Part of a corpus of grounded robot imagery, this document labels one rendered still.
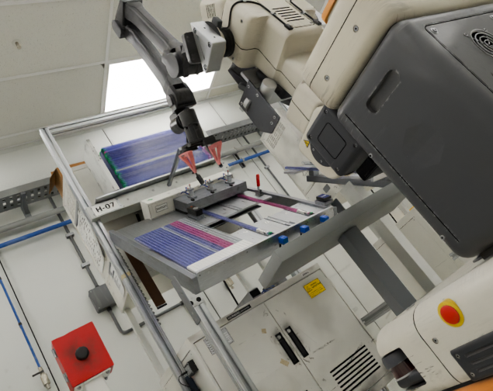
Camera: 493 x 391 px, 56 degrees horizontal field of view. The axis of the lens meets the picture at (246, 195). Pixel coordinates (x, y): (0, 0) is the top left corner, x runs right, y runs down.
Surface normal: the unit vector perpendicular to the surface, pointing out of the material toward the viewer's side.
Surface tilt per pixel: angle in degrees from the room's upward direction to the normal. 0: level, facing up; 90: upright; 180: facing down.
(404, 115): 90
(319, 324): 90
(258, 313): 90
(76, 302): 90
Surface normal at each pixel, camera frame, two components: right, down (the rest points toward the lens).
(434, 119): -0.77, 0.32
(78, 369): 0.31, -0.56
